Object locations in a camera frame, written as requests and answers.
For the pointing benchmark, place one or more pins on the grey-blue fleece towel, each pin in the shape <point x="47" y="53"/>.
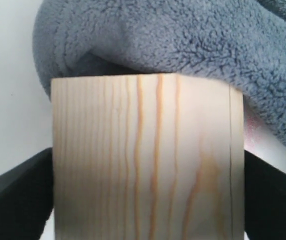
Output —
<point x="242" y="42"/>

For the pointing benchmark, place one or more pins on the light wooden cube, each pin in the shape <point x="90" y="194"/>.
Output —
<point x="147" y="157"/>

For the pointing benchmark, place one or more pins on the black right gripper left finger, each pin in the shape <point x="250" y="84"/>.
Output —
<point x="26" y="198"/>

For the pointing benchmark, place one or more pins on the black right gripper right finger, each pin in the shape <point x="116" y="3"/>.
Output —
<point x="265" y="200"/>

